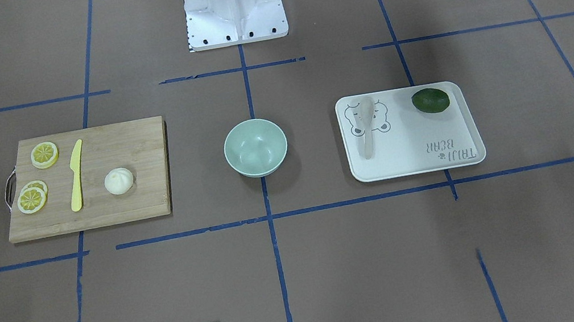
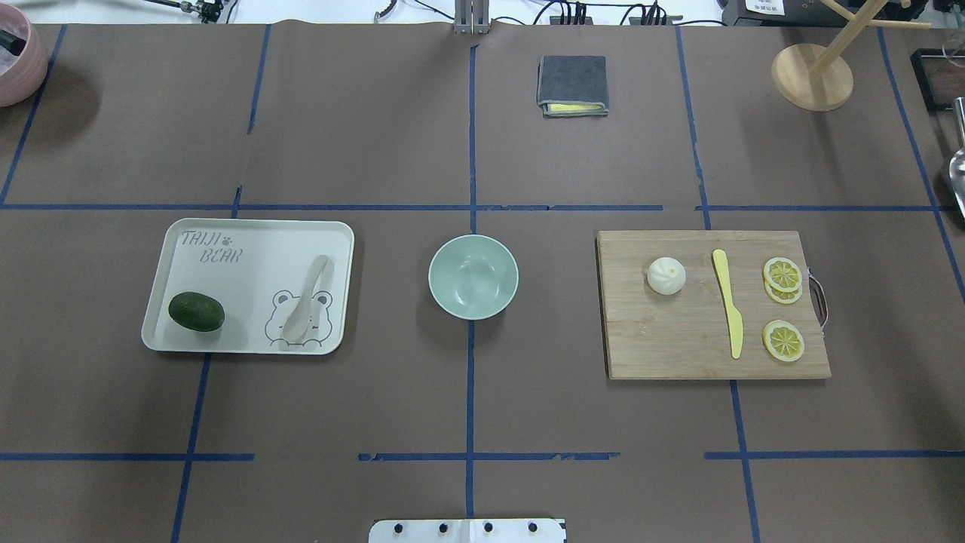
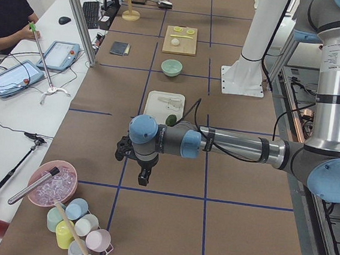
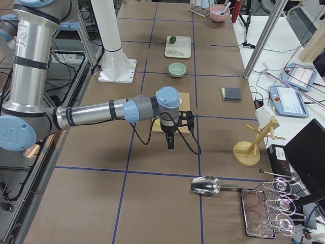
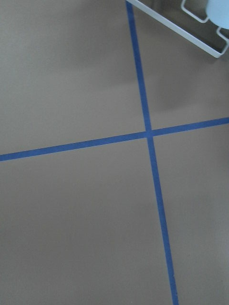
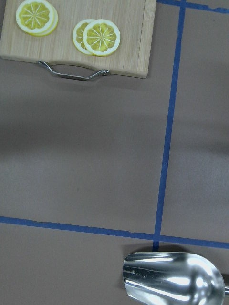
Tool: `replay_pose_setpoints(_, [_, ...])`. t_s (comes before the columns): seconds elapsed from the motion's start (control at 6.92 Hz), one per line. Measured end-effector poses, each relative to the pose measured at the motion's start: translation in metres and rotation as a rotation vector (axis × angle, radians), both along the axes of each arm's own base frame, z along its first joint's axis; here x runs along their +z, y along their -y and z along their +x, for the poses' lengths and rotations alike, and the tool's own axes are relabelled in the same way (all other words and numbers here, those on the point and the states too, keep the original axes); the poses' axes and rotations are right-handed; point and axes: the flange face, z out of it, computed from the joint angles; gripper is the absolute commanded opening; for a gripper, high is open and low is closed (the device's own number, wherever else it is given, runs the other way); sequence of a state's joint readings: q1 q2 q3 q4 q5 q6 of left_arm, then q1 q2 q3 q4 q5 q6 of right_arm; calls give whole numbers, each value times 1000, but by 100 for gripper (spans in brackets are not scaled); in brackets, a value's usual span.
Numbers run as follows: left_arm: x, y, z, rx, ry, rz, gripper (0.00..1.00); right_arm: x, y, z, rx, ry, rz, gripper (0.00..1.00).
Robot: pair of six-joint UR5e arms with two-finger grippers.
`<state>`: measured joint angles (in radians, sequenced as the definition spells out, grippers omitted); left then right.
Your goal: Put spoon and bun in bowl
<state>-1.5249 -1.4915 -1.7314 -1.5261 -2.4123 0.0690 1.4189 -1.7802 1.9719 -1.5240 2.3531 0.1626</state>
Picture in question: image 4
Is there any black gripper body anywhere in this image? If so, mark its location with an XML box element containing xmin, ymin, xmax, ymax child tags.
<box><xmin>160</xmin><ymin>112</ymin><xmax>179</xmax><ymax>139</ymax></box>

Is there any white speckled spoon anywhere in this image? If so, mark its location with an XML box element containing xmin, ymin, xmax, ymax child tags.
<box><xmin>167</xmin><ymin>49</ymin><xmax>184</xmax><ymax>56</ymax></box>

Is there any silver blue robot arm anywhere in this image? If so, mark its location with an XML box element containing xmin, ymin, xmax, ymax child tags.
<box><xmin>1</xmin><ymin>1</ymin><xmax>182</xmax><ymax>151</ymax></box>

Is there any light green ceramic bowl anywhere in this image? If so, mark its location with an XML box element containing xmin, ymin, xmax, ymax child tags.
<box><xmin>168</xmin><ymin>63</ymin><xmax>187</xmax><ymax>78</ymax></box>

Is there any pink mixing bowl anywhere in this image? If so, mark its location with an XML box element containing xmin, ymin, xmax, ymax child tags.
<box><xmin>209</xmin><ymin>5</ymin><xmax>230</xmax><ymax>22</ymax></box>

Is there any bamboo cutting board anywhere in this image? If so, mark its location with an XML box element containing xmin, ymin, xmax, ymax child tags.
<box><xmin>151</xmin><ymin>92</ymin><xmax>190</xmax><ymax>134</ymax></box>

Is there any steel scoop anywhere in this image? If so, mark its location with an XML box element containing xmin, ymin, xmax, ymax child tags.
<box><xmin>190</xmin><ymin>175</ymin><xmax>240</xmax><ymax>196</ymax></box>

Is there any yellow sponge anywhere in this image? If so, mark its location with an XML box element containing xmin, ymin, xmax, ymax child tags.
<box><xmin>220</xmin><ymin>87</ymin><xmax>225</xmax><ymax>100</ymax></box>

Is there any grey folded cloth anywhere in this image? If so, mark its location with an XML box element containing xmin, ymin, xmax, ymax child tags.
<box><xmin>224</xmin><ymin>87</ymin><xmax>242</xmax><ymax>101</ymax></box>

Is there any white bear serving tray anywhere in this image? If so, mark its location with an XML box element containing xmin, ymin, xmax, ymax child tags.
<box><xmin>165</xmin><ymin>36</ymin><xmax>191</xmax><ymax>59</ymax></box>

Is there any wooden mug tree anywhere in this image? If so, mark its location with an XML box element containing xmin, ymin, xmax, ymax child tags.
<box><xmin>233</xmin><ymin>117</ymin><xmax>285</xmax><ymax>166</ymax></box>

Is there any white mug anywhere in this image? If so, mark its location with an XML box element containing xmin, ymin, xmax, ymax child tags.
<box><xmin>255</xmin><ymin>106</ymin><xmax>275</xmax><ymax>129</ymax></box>

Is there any blue teach pendant near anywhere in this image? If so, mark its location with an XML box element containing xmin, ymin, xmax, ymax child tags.
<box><xmin>270</xmin><ymin>85</ymin><xmax>309</xmax><ymax>118</ymax></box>

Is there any blue teach pendant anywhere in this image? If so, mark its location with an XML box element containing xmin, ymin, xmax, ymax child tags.
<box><xmin>270</xmin><ymin>85</ymin><xmax>309</xmax><ymax>118</ymax></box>
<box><xmin>282</xmin><ymin>63</ymin><xmax>316</xmax><ymax>92</ymax></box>

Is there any clear wine glass upper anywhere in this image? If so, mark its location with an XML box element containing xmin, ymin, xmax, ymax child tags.
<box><xmin>262</xmin><ymin>177</ymin><xmax>292</xmax><ymax>195</ymax></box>

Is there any clear wine glass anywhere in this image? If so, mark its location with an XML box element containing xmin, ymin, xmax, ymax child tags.
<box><xmin>265</xmin><ymin>196</ymin><xmax>296</xmax><ymax>216</ymax></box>
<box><xmin>262</xmin><ymin>177</ymin><xmax>292</xmax><ymax>195</ymax></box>
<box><xmin>267</xmin><ymin>213</ymin><xmax>307</xmax><ymax>236</ymax></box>

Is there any metal glass rack tray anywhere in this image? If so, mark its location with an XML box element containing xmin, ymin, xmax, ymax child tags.
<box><xmin>240</xmin><ymin>188</ymin><xmax>276</xmax><ymax>239</ymax></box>

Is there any black tripod stand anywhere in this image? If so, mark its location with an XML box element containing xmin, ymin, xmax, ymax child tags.
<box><xmin>239</xmin><ymin>0</ymin><xmax>255</xmax><ymax>49</ymax></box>

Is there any clear wine glass middle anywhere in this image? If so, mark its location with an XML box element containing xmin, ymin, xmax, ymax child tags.
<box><xmin>265</xmin><ymin>196</ymin><xmax>296</xmax><ymax>216</ymax></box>

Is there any black laptop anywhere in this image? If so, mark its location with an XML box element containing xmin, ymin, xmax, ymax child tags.
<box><xmin>284</xmin><ymin>119</ymin><xmax>325</xmax><ymax>193</ymax></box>

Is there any blue teach pendant far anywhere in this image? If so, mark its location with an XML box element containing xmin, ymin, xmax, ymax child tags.
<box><xmin>282</xmin><ymin>63</ymin><xmax>316</xmax><ymax>92</ymax></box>

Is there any clear wine glass lower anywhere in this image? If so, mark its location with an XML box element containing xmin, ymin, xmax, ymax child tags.
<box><xmin>267</xmin><ymin>213</ymin><xmax>307</xmax><ymax>236</ymax></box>

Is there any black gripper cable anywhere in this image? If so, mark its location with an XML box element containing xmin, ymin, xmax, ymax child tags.
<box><xmin>132</xmin><ymin>111</ymin><xmax>202</xmax><ymax>156</ymax></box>

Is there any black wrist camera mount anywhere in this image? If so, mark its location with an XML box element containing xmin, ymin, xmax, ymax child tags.
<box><xmin>177</xmin><ymin>110</ymin><xmax>194</xmax><ymax>134</ymax></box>

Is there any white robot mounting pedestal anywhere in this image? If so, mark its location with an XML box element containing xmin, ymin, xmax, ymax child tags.
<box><xmin>91</xmin><ymin>0</ymin><xmax>137</xmax><ymax>84</ymax></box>

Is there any aluminium frame post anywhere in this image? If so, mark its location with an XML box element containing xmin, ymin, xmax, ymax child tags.
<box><xmin>243</xmin><ymin>0</ymin><xmax>288</xmax><ymax>79</ymax></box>

